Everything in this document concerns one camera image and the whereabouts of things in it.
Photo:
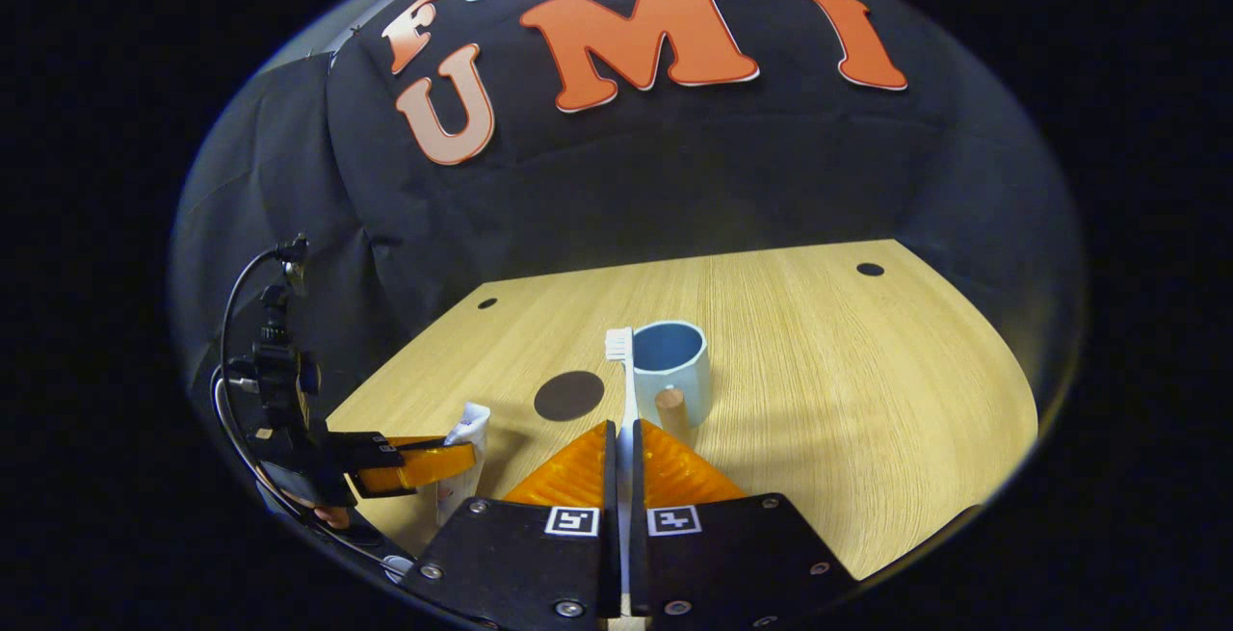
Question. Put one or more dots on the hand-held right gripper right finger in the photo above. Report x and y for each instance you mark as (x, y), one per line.
(638, 486)

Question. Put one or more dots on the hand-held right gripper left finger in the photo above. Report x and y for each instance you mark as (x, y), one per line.
(609, 486)

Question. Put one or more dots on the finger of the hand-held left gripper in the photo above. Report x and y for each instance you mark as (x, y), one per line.
(424, 467)

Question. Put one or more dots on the white toothpaste tube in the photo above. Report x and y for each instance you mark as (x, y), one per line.
(470, 429)

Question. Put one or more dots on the white toothbrush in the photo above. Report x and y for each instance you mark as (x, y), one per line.
(625, 390)

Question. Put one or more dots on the round brown coaster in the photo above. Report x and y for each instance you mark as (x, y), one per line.
(568, 396)

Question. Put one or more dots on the black backdrop cloth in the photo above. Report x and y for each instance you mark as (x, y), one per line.
(674, 178)

